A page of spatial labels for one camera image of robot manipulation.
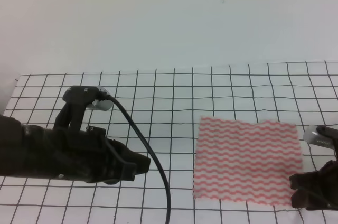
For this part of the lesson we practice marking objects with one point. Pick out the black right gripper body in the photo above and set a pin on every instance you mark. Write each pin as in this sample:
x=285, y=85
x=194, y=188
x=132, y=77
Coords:
x=315, y=190

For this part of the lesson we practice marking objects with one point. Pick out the pink wavy striped towel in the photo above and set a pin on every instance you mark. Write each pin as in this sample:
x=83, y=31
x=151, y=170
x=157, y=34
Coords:
x=240, y=161

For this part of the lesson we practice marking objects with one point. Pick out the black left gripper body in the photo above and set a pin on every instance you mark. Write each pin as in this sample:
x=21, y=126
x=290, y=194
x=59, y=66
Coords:
x=87, y=157

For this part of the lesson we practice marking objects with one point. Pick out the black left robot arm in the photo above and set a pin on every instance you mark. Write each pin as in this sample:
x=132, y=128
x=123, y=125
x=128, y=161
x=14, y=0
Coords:
x=12, y=149

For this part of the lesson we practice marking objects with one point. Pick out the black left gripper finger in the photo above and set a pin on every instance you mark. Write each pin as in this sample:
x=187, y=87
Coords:
x=134, y=163

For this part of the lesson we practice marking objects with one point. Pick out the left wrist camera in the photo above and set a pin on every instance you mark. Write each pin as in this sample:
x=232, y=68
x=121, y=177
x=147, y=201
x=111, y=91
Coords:
x=76, y=100

